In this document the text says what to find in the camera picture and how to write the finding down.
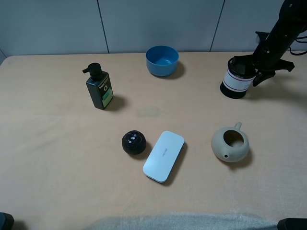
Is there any black right corner block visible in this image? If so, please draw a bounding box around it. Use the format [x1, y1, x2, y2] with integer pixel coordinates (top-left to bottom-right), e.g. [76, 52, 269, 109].
[277, 218, 307, 230]

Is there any grey robot base cover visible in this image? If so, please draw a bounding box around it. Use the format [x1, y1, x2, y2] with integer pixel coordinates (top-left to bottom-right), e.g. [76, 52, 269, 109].
[85, 212, 277, 230]

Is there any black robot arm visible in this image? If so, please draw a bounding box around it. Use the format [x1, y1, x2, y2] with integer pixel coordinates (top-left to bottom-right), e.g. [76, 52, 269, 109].
[228, 0, 307, 86]

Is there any black corner block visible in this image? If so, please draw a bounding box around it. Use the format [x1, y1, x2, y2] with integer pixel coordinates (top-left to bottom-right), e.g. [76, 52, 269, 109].
[0, 212, 14, 230]
[277, 218, 307, 230]

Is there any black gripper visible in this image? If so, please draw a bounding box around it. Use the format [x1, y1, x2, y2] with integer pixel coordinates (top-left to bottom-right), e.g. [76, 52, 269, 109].
[230, 31, 295, 87]

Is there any dark green pump bottle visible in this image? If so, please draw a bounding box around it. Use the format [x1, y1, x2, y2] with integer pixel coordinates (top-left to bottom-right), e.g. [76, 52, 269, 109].
[83, 63, 113, 110]

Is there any white rectangular case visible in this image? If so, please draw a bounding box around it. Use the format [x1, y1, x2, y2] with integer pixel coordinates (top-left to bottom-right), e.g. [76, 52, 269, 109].
[143, 131, 185, 183]

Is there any beige clay teapot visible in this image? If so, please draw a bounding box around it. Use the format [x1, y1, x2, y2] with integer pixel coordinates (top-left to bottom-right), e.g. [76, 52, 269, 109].
[211, 122, 250, 163]

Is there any black left corner block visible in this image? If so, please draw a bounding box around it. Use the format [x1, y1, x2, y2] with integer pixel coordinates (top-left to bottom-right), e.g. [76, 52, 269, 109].
[0, 212, 14, 230]

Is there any black mesh pen holder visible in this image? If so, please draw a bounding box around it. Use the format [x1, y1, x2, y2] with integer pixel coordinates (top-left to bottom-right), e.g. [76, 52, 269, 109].
[220, 58, 256, 99]

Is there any black round ball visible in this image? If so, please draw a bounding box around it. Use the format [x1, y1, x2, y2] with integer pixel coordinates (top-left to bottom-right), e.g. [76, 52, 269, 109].
[122, 130, 146, 156]

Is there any blue plastic bowl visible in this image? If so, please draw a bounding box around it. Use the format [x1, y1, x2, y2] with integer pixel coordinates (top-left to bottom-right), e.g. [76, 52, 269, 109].
[145, 46, 179, 77]

